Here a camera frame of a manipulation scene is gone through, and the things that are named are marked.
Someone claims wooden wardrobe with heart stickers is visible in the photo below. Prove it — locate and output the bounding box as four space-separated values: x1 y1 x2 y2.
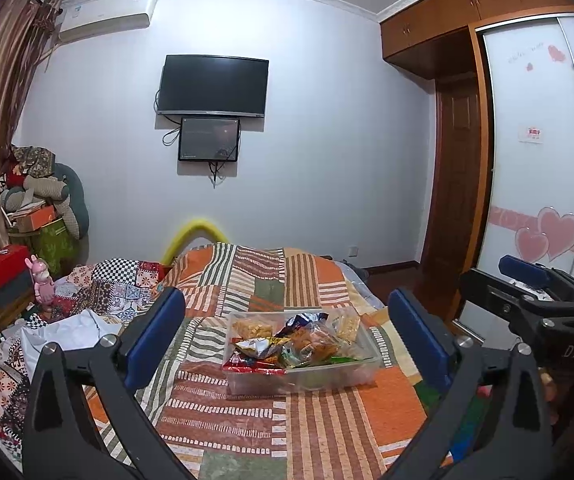
379 0 574 341

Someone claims red box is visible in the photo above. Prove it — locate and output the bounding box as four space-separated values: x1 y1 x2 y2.
0 246 32 291

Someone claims dark cloth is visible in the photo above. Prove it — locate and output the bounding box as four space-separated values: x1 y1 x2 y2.
338 259 371 282

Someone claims clear bag of orange chips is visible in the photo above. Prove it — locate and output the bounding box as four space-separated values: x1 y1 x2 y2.
289 325 340 361

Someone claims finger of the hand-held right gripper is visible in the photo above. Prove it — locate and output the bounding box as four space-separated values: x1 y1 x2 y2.
498 254 574 307
458 268 574 347

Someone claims small black wall monitor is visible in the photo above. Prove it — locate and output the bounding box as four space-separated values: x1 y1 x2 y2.
178 116 242 163

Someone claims green box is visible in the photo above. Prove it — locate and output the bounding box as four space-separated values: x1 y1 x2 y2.
29 217 80 279

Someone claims white and yellow snack packet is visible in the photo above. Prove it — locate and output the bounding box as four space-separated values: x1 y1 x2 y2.
232 336 280 360

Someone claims white air conditioner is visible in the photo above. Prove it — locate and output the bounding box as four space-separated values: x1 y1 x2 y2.
57 0 157 44

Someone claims clear cracker bag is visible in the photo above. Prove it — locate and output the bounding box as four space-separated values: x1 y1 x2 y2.
327 309 361 343

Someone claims yellow foam tube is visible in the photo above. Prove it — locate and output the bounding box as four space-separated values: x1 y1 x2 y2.
162 217 230 266

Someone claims white sheet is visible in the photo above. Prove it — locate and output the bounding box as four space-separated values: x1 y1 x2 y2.
19 309 124 377

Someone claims wooden side table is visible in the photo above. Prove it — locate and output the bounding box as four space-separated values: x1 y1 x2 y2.
0 290 38 348

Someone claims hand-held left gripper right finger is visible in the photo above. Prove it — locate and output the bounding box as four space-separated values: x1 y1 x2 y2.
387 287 553 480

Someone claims black monitor cable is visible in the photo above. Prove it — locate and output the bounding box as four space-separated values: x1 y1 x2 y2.
209 160 229 189

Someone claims light blue bedsheet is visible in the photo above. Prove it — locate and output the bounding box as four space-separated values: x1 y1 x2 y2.
351 280 386 312

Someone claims striped orange green quilt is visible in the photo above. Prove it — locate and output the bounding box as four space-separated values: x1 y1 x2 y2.
82 242 473 480

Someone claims black wall television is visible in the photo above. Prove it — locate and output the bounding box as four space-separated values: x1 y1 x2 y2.
155 54 270 119

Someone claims pink toy figure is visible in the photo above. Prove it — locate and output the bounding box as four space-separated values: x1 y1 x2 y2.
27 255 58 307

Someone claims floral patchwork blanket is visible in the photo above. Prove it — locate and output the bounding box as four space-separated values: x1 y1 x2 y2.
0 257 178 461

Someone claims dark grey box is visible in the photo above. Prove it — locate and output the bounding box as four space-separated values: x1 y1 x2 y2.
0 280 36 309

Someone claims orange cardboard box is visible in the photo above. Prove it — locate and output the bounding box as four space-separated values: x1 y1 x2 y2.
14 204 58 234

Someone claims brown wooden door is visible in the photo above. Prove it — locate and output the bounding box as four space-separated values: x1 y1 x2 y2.
434 72 490 322

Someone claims blue foil snack packet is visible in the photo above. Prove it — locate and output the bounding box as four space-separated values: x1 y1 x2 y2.
274 311 329 338

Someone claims red snack packet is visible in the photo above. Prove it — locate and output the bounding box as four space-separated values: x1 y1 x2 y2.
222 354 288 376

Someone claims pile of patterned cushions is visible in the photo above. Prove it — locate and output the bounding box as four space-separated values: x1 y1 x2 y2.
0 145 75 241

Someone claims clear plastic storage bin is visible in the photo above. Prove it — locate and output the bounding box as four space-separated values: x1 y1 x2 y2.
222 309 383 396

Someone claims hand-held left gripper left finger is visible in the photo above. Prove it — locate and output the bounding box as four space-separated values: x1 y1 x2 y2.
22 286 187 480

